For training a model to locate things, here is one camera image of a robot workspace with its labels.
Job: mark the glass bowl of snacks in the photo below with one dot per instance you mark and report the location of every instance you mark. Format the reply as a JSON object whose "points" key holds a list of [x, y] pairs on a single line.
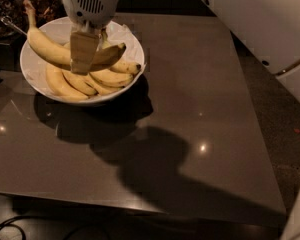
{"points": [[5, 10]]}

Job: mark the metal spoon handle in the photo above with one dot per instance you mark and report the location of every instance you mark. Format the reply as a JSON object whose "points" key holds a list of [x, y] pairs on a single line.
{"points": [[8, 22]]}

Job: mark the white ceramic bowl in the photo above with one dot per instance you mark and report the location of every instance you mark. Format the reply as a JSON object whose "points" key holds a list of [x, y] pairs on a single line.
{"points": [[34, 69]]}

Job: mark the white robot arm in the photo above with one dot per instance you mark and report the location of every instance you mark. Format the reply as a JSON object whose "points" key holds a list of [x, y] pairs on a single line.
{"points": [[270, 29]]}

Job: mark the back green-stemmed banana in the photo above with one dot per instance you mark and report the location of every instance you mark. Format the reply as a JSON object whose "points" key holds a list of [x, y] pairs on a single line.
{"points": [[104, 37]]}

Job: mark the small banana with black tip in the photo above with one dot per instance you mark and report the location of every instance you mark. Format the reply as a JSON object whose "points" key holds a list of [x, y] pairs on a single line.
{"points": [[126, 67]]}

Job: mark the right short yellow banana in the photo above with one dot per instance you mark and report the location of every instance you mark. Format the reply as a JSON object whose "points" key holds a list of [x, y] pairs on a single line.
{"points": [[112, 79]]}

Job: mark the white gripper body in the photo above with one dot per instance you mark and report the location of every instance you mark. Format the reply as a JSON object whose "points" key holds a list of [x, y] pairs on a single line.
{"points": [[91, 6]]}

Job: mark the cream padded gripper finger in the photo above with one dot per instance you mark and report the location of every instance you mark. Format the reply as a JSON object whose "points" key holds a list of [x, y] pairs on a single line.
{"points": [[83, 46]]}

